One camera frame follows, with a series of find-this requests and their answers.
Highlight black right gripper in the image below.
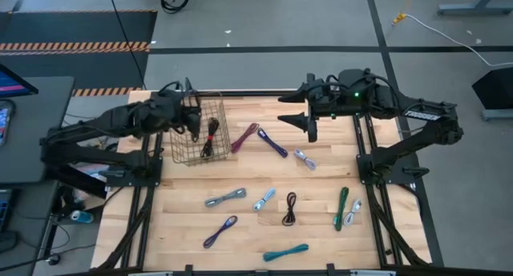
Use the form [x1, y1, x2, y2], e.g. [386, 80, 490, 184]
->
[277, 69, 376, 144]

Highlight black USB-C cable red tie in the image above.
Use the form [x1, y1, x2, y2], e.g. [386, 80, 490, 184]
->
[200, 116, 220, 159]

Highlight gold wire basket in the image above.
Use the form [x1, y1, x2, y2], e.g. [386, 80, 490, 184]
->
[169, 91, 232, 167]

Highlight purple braided USB-C cable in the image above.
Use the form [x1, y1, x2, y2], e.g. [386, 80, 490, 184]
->
[202, 215, 239, 250]
[256, 128, 289, 159]

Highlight light grey braided USB-C cable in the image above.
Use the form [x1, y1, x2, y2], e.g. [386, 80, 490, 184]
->
[293, 148, 317, 172]

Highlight maroon braided USB-C cable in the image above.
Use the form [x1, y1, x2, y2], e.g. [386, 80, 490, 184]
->
[231, 122, 261, 154]

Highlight black white zigzag USB-C cable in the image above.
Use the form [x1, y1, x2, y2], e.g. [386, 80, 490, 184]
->
[204, 188, 248, 209]

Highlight pale blue USB-C cable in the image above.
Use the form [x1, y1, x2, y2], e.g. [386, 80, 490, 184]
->
[252, 187, 277, 212]

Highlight green braided USB-C cable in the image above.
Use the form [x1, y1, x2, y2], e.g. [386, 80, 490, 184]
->
[333, 186, 350, 232]

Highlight teal braided USB-C cable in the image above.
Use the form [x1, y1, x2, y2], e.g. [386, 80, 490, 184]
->
[262, 243, 310, 263]

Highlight black mat hazard stripes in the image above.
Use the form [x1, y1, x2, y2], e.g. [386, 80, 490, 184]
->
[0, 10, 158, 97]

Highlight blue can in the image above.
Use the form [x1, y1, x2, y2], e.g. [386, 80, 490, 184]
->
[70, 209, 95, 225]

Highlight black desk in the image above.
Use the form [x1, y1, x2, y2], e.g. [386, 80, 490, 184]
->
[0, 75, 76, 185]

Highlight black computer monitor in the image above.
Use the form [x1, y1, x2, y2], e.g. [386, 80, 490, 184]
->
[0, 63, 40, 99]

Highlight phone with lit screen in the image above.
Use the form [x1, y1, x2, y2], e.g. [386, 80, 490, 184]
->
[0, 100, 16, 148]

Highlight black box on grey foot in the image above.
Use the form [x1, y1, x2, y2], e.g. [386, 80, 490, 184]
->
[471, 66, 513, 122]

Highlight grey desk foot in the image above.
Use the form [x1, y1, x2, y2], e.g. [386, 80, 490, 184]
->
[436, 0, 513, 16]

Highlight thin black floor cable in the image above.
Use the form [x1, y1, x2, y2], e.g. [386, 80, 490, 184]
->
[105, 0, 148, 91]

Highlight coiled black cable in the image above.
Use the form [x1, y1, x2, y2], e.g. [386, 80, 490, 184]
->
[160, 0, 191, 15]

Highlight white floor cable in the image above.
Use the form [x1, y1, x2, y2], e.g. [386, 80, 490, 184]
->
[402, 13, 513, 68]

